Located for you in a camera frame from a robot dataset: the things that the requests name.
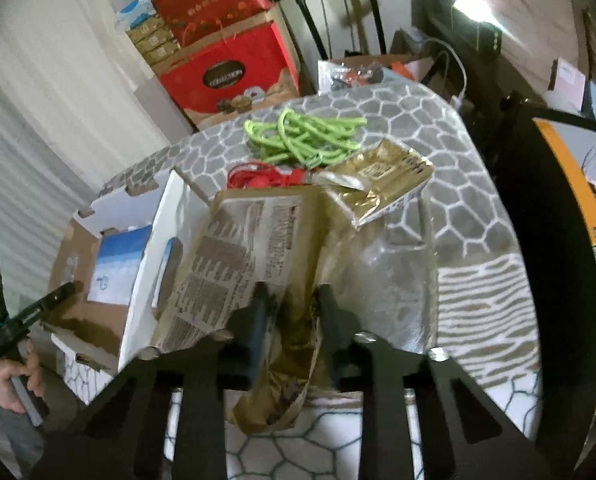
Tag red patterned gift box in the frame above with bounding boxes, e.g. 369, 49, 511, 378
150, 0, 274, 48

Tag black electronic device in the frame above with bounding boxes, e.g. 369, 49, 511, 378
478, 24, 504, 57

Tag green braided cable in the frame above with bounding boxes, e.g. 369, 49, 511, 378
243, 108, 368, 167

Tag white cable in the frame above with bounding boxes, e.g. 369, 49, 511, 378
428, 50, 470, 107

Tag stack of gold boxes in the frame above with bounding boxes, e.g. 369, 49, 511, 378
126, 16, 166, 41

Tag plastic bag of small parts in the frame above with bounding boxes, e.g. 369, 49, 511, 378
318, 57, 414, 96

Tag brown cardboard carton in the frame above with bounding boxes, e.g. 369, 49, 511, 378
178, 2, 309, 131

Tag gold snack packet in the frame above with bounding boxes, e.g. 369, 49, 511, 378
150, 187, 330, 433
318, 137, 435, 231

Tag red cable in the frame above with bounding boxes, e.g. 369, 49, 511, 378
226, 162, 324, 192

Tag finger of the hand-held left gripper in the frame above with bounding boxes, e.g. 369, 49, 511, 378
17, 281, 77, 327

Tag tan flat carton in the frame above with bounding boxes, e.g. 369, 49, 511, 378
135, 30, 175, 54
145, 42, 182, 68

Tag blue and white small box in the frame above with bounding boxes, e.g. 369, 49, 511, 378
87, 225, 153, 306

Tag red gift bag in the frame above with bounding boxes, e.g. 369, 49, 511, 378
158, 20, 301, 128

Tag clear plastic bag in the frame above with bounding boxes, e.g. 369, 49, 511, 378
318, 195, 439, 361

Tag grey patterned blanket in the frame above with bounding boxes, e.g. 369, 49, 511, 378
98, 80, 544, 480

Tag white hexagon print cardboard box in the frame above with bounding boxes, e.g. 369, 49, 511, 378
48, 167, 216, 406

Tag blue and white tissue pack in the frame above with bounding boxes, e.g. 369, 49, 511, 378
115, 0, 156, 31

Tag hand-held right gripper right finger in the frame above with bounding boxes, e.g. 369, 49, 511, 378
315, 284, 555, 480

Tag pink box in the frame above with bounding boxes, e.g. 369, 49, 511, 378
550, 57, 588, 111

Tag person's left hand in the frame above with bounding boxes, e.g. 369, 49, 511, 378
0, 339, 47, 414

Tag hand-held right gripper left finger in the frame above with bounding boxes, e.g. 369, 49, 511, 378
30, 281, 280, 480

